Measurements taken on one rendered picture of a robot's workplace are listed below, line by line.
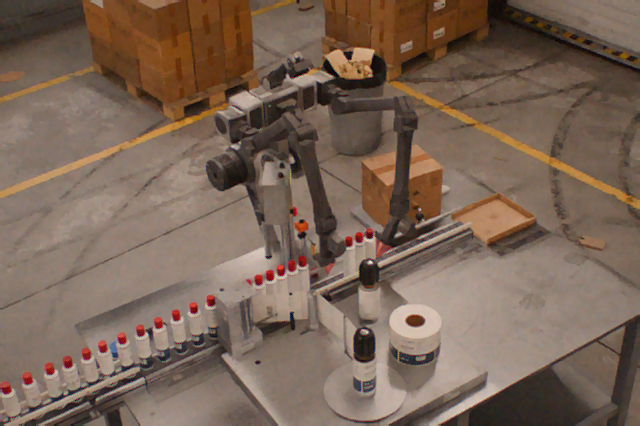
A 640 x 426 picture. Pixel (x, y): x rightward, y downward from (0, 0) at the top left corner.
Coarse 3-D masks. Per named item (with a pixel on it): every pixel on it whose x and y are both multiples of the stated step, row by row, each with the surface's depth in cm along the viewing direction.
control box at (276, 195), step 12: (264, 168) 376; (276, 168) 376; (288, 168) 377; (264, 180) 369; (276, 180) 369; (288, 180) 371; (264, 192) 368; (276, 192) 368; (288, 192) 371; (264, 204) 372; (276, 204) 371; (288, 204) 372; (264, 216) 375; (276, 216) 375; (288, 216) 375
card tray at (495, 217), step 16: (496, 192) 464; (464, 208) 456; (480, 208) 460; (496, 208) 460; (512, 208) 459; (480, 224) 449; (496, 224) 449; (512, 224) 448; (528, 224) 446; (496, 240) 438
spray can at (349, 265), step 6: (348, 240) 401; (348, 246) 402; (354, 246) 404; (348, 252) 403; (354, 252) 404; (348, 258) 405; (354, 258) 406; (348, 264) 407; (354, 264) 408; (348, 270) 408; (354, 270) 410
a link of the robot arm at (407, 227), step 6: (390, 210) 409; (396, 210) 406; (396, 216) 408; (402, 216) 408; (408, 216) 409; (402, 222) 407; (408, 222) 405; (414, 222) 407; (402, 228) 406; (408, 228) 405; (414, 228) 407; (408, 234) 406
